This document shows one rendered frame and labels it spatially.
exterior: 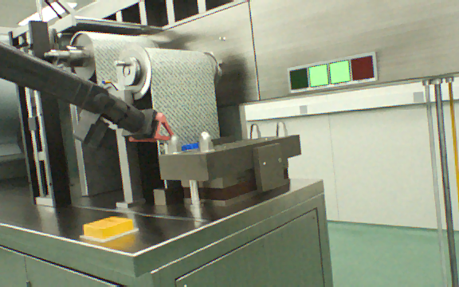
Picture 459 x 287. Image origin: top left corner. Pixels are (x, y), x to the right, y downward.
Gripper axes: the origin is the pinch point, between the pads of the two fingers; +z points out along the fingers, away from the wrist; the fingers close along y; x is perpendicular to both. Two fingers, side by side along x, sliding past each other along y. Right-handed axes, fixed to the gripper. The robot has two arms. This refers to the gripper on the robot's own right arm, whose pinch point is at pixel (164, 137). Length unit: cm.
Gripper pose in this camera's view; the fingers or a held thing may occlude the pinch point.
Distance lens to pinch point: 104.4
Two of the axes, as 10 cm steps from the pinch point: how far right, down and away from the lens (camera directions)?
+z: 6.2, 4.0, 6.8
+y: 7.5, -0.6, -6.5
